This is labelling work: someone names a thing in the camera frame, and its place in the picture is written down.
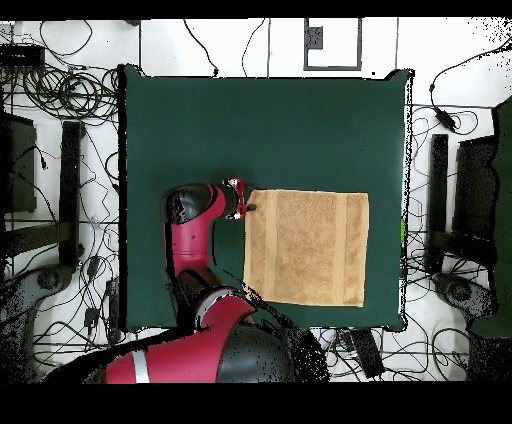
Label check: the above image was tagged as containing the tan towel with white label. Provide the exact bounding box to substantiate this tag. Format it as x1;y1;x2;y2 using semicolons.
242;188;370;308

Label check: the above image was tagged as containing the dark flat panel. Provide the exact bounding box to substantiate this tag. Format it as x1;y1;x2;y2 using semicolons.
0;111;38;215
452;135;499;241

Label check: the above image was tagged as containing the dark green table cloth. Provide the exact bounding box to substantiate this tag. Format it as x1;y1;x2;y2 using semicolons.
118;64;415;333

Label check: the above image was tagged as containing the black floor bar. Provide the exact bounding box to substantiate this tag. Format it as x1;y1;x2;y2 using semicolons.
424;133;450;275
58;120;86;268

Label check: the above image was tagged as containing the black power strip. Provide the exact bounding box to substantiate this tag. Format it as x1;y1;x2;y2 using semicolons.
351;329;387;379

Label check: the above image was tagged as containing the dark stand base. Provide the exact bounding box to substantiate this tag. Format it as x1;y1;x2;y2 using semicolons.
0;263;76;326
431;271;500;318

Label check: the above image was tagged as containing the dark green covered furniture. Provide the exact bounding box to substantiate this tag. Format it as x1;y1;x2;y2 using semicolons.
469;95;512;339

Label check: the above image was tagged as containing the black electronics box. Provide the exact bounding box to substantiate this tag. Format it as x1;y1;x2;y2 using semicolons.
0;44;46;68

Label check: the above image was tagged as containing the black cable with plug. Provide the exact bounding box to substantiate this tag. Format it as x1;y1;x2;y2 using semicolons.
182;18;220;78

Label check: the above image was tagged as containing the grey rectangular floor frame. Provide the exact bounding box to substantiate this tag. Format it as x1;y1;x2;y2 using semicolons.
302;17;364;72

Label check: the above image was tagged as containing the coiled black cable bundle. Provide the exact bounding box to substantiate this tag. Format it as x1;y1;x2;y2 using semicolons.
22;65;120;121

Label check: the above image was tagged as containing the black power brick with cable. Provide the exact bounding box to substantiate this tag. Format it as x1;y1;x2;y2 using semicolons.
428;47;480;135

